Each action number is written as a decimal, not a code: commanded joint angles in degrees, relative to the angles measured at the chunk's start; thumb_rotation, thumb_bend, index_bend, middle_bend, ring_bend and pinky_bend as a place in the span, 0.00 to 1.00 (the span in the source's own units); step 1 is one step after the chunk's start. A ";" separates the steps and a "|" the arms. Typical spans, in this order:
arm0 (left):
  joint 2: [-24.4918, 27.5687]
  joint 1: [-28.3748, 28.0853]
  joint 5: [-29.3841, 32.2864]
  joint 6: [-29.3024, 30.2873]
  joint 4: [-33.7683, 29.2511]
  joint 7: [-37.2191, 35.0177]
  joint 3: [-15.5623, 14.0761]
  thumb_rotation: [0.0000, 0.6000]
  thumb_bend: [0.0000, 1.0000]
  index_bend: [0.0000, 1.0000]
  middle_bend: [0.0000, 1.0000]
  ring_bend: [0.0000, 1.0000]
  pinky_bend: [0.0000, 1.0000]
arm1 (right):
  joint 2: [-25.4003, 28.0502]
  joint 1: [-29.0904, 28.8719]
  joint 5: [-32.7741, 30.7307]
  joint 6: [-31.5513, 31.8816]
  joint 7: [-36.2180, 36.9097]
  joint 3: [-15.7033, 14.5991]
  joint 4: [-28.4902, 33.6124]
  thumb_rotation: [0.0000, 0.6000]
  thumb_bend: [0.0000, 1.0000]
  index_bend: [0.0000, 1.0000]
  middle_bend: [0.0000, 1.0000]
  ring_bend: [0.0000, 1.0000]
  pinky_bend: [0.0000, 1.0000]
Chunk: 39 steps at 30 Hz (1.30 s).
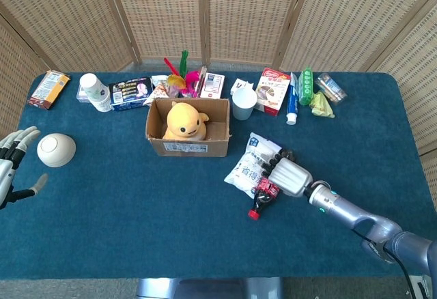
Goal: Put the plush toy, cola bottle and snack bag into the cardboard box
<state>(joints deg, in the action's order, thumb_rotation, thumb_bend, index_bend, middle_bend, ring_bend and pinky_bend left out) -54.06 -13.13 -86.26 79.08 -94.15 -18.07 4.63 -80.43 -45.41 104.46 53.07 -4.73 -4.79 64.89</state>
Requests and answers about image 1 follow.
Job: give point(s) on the clear jar of biscuit sticks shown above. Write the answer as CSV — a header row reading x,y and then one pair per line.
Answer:
x,y
331,89

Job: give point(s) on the stack of paper cups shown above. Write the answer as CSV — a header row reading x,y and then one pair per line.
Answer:
x,y
97,94

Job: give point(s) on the dark blue printed box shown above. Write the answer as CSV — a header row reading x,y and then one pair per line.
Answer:
x,y
133,90

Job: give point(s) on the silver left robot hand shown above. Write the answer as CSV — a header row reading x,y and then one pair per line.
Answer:
x,y
7,172

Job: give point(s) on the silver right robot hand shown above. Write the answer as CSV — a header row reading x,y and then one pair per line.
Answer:
x,y
290,176

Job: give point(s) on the dark flat packet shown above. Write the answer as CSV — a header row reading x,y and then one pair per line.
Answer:
x,y
202,77

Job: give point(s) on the cola bottle with red cap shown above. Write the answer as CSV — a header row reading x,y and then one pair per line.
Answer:
x,y
259,203

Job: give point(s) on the yellow plush toy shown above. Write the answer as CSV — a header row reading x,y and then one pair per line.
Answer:
x,y
184,121

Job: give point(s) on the red white cake box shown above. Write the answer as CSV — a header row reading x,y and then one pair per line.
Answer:
x,y
271,90

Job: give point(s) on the white salt bag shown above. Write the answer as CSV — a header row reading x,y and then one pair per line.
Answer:
x,y
246,169

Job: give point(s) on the brown cardboard box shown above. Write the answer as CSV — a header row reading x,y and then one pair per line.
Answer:
x,y
191,149

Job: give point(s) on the yellow green snack bag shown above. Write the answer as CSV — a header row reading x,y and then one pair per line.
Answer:
x,y
321,106

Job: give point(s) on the small white carton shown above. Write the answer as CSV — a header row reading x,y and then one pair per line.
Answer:
x,y
212,85

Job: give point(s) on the orange brown snack packet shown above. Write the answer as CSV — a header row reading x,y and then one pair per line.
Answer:
x,y
49,89

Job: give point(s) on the rattan folding screen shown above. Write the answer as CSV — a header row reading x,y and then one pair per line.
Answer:
x,y
164,12

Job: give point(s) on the colourful triangular snack bag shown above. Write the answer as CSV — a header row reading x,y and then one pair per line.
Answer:
x,y
160,89

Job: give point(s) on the blue table cloth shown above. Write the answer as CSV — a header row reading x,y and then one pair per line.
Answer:
x,y
153,210

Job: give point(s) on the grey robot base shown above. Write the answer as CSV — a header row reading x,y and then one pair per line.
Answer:
x,y
205,288

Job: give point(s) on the beige bowl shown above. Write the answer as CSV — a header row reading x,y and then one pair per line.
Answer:
x,y
56,150

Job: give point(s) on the colourful feather shuttlecock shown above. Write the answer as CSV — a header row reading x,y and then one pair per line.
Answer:
x,y
184,63

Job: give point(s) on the small white box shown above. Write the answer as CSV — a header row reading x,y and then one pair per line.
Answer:
x,y
237,85

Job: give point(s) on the light blue plastic cup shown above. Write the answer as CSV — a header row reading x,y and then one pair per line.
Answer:
x,y
243,108

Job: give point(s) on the blue white tube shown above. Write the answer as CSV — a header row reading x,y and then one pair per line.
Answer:
x,y
292,102

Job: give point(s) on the green snack packet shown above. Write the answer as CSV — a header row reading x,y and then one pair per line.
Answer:
x,y
305,87

